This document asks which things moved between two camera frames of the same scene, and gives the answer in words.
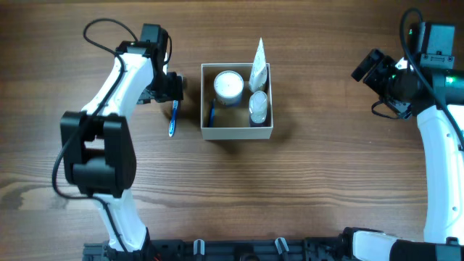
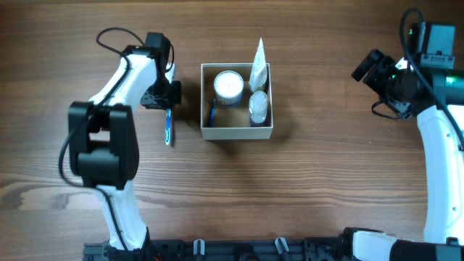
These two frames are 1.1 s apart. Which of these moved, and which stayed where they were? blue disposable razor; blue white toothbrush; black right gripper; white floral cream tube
Moved: blue white toothbrush
Stayed: blue disposable razor; black right gripper; white floral cream tube
